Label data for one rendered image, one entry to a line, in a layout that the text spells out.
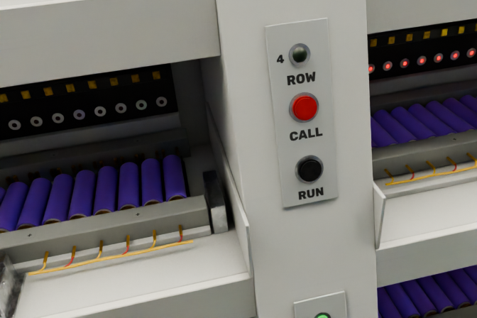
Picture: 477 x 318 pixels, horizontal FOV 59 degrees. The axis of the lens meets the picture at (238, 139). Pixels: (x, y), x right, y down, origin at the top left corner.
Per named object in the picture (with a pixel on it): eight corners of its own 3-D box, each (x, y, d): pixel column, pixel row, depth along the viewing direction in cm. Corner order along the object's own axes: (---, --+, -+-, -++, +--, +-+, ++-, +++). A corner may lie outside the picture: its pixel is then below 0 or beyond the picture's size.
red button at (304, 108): (318, 118, 28) (316, 94, 27) (294, 123, 27) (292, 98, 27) (313, 115, 28) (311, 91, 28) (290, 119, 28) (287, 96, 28)
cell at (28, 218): (55, 191, 41) (42, 238, 35) (35, 194, 40) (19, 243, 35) (48, 175, 40) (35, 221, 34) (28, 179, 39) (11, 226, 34)
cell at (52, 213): (77, 187, 41) (67, 233, 36) (57, 190, 41) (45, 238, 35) (71, 172, 40) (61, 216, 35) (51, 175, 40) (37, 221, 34)
